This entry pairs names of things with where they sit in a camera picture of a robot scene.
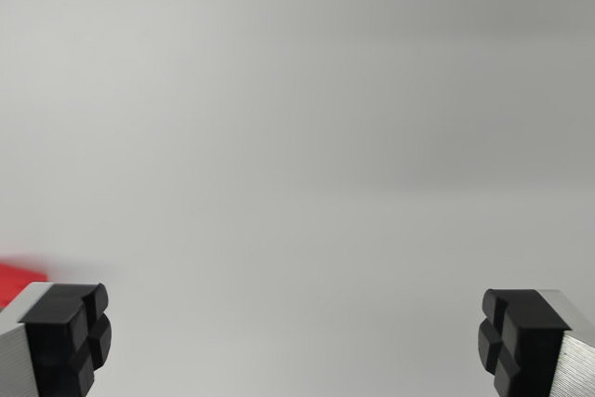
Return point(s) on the red cube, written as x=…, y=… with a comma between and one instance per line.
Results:
x=18, y=278

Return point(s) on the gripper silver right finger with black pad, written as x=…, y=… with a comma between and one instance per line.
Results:
x=530, y=336

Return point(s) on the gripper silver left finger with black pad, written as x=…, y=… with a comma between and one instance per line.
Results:
x=51, y=336

